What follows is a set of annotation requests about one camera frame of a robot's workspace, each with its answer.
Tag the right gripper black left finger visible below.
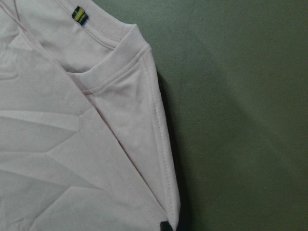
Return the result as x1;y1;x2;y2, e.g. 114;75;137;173
160;221;173;231

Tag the pink Snoopy t-shirt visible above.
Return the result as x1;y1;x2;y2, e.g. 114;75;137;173
0;0;180;231

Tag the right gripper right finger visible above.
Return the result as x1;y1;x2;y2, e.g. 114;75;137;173
177;220;189;231

